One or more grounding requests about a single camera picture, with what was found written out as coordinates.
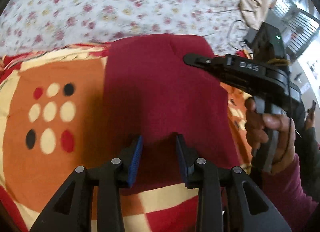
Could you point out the white floral quilt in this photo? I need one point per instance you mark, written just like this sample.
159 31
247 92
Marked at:
48 24

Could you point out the dark red garment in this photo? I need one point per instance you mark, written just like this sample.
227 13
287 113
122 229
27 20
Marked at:
150 92

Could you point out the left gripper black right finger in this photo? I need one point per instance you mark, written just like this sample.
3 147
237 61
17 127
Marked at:
228 199

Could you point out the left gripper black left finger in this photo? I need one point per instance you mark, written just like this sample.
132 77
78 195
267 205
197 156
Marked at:
70 208

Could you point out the person right hand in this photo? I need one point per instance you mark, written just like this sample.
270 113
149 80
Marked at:
255 125

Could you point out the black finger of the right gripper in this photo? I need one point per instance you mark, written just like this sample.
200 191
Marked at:
214 66

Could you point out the right maroon sleeve forearm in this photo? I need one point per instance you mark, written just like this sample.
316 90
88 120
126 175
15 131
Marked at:
285 191

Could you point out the red orange cream bedsheet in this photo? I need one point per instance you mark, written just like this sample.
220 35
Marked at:
51 122

